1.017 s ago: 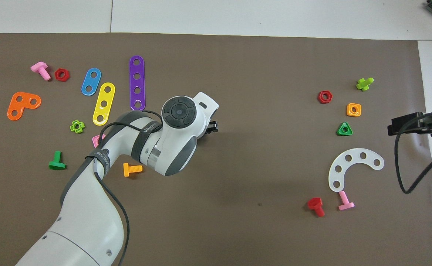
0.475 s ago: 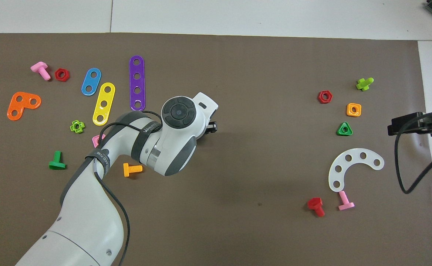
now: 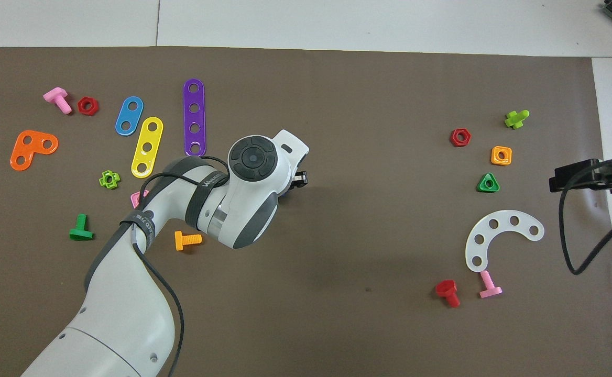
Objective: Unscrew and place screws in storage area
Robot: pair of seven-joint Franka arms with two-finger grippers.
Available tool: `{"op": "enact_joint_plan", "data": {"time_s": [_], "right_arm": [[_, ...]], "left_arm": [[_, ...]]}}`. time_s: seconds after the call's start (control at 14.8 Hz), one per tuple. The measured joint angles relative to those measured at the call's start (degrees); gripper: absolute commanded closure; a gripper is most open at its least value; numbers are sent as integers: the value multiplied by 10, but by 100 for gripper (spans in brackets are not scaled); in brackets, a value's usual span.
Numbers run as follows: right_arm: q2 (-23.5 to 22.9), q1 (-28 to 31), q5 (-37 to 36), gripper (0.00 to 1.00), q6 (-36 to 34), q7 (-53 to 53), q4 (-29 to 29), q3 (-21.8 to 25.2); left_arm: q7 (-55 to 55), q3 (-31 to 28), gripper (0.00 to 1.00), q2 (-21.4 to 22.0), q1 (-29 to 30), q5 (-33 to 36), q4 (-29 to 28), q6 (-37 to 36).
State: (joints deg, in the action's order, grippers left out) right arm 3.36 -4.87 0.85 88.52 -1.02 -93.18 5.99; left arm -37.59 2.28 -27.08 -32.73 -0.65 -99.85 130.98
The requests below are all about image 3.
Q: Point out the yellow three-hole strip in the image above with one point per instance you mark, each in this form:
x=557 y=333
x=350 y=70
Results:
x=150 y=137

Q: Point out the orange square plastic nut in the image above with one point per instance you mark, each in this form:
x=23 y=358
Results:
x=494 y=155

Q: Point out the orange plastic bolt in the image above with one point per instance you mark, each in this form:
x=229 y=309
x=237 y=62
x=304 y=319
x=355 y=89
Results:
x=188 y=240

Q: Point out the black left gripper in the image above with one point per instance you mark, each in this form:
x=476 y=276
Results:
x=299 y=180

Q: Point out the blue two-hole strip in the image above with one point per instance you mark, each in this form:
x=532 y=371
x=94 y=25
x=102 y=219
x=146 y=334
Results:
x=129 y=116

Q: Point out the orange three-hole corner plate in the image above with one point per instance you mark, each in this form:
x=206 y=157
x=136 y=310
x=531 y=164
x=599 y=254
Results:
x=37 y=142

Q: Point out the red plastic bolt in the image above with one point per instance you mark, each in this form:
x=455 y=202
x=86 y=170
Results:
x=446 y=288

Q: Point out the lime green cross nut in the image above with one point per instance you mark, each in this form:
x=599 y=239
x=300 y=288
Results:
x=101 y=180

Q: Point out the white curved five-hole plate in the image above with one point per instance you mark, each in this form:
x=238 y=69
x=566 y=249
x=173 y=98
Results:
x=504 y=222

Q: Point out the pink square plastic nut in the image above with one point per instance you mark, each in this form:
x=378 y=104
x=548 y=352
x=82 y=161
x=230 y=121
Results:
x=135 y=199

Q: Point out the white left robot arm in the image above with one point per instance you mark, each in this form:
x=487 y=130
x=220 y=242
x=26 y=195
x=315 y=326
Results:
x=122 y=314

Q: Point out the brown table mat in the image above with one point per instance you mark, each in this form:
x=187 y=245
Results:
x=337 y=314

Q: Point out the green plastic bolt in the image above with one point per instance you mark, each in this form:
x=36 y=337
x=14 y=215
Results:
x=81 y=233

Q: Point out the purple four-hole strip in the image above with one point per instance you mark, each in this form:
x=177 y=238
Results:
x=194 y=118

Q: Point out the lime green cross-head bolt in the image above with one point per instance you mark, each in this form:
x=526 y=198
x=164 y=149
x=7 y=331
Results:
x=515 y=120

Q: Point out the pink plastic bolt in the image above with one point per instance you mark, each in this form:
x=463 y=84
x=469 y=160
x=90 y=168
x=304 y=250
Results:
x=56 y=96
x=487 y=281

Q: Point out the red hexagonal plastic nut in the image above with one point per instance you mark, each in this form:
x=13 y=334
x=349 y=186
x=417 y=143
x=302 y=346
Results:
x=80 y=106
x=453 y=137

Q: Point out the green triangular plastic nut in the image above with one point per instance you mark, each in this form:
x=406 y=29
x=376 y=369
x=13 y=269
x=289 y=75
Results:
x=481 y=187

